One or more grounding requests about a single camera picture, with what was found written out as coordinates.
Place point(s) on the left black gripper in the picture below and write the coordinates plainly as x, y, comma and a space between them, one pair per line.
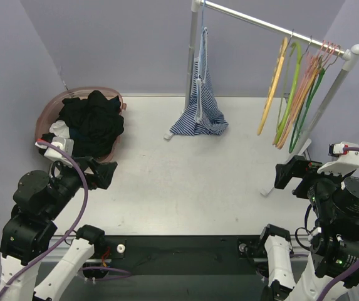
91, 172

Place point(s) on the pink hanger bundle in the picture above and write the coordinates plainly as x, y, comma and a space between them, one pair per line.
325, 56

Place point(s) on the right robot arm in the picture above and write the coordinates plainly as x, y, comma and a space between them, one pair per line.
332, 268

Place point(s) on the silver clothes rack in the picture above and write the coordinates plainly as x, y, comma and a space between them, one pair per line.
350, 56

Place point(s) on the pink laundry basket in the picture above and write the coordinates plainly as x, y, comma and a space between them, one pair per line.
90, 116

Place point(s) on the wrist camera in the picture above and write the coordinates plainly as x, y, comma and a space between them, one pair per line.
63, 144
344, 161

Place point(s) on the yellow plastic hanger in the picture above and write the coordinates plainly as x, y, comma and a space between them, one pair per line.
274, 83

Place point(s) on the dark green hanger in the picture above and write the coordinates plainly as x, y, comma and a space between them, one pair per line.
298, 125

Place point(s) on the lime green hanger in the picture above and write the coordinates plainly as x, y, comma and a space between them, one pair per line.
295, 46

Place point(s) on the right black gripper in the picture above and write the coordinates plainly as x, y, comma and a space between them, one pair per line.
300, 173

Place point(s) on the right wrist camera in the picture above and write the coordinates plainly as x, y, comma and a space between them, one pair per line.
344, 161

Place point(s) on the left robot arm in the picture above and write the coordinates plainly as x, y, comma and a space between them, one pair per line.
39, 199

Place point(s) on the blue striped tank top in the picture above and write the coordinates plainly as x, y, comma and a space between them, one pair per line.
202, 116

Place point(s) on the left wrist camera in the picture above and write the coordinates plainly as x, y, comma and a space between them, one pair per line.
63, 144

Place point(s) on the light blue hanger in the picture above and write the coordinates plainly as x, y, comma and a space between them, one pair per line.
203, 19

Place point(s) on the black tank top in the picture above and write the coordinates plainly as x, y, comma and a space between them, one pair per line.
96, 122

